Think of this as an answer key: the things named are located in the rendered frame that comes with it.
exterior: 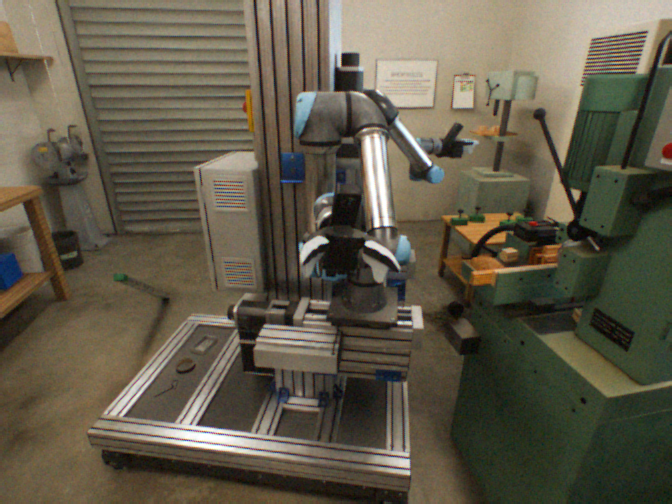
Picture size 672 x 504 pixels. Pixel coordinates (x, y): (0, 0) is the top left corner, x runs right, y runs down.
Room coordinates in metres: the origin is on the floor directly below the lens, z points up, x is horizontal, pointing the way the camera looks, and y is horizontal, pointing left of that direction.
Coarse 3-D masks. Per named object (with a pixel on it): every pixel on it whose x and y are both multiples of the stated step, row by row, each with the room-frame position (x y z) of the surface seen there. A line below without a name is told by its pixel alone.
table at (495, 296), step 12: (468, 264) 1.19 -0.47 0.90; (504, 264) 1.19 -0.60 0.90; (516, 264) 1.19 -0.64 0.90; (528, 264) 1.19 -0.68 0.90; (468, 276) 1.17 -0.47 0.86; (480, 288) 1.09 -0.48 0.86; (492, 288) 1.03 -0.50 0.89; (504, 288) 1.02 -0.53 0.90; (516, 288) 1.03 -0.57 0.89; (528, 288) 1.04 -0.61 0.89; (540, 288) 1.05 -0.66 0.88; (552, 288) 1.05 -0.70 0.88; (492, 300) 1.02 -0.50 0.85; (504, 300) 1.02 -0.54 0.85; (516, 300) 1.03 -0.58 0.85; (528, 300) 1.04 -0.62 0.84
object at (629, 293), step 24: (648, 120) 0.90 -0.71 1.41; (648, 144) 0.88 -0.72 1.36; (648, 168) 0.86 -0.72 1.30; (648, 216) 0.83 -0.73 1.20; (624, 240) 0.86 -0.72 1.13; (648, 240) 0.81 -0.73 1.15; (624, 264) 0.84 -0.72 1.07; (648, 264) 0.79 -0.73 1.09; (624, 288) 0.82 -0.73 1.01; (648, 288) 0.77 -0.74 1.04; (624, 312) 0.80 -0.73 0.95; (648, 312) 0.75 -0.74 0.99; (600, 336) 0.84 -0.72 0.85; (648, 336) 0.73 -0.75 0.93; (624, 360) 0.76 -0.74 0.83; (648, 360) 0.71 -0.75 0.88
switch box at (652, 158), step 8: (664, 112) 0.81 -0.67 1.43; (664, 120) 0.80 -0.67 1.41; (656, 128) 0.82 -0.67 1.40; (664, 128) 0.80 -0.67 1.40; (656, 136) 0.81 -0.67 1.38; (664, 136) 0.79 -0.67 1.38; (656, 144) 0.80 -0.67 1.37; (664, 144) 0.79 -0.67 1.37; (648, 152) 0.82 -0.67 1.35; (656, 152) 0.80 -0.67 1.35; (648, 160) 0.81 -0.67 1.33; (656, 160) 0.79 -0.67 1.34; (664, 168) 0.77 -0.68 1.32
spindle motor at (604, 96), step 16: (592, 80) 1.11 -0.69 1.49; (608, 80) 1.07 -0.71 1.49; (624, 80) 1.04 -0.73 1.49; (640, 80) 1.03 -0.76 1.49; (592, 96) 1.09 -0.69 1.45; (608, 96) 1.06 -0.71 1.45; (624, 96) 1.04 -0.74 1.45; (640, 96) 1.03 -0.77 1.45; (592, 112) 1.08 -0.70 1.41; (608, 112) 1.05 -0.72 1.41; (576, 128) 1.13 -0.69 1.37; (592, 128) 1.08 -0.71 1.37; (608, 128) 1.05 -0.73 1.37; (576, 144) 1.11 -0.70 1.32; (592, 144) 1.07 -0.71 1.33; (608, 144) 1.04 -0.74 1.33; (576, 160) 1.10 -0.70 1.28; (592, 160) 1.06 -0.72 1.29; (576, 176) 1.08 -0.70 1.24
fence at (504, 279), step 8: (504, 272) 1.02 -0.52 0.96; (512, 272) 1.02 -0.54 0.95; (520, 272) 1.03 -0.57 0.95; (528, 272) 1.03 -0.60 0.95; (536, 272) 1.04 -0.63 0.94; (544, 272) 1.05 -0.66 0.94; (552, 272) 1.05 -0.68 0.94; (496, 280) 1.02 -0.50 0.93; (504, 280) 1.02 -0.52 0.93; (512, 280) 1.02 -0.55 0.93; (520, 280) 1.03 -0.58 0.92; (528, 280) 1.03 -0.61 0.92; (536, 280) 1.04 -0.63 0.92; (544, 280) 1.05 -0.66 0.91; (552, 280) 1.05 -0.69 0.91; (496, 288) 1.01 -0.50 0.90
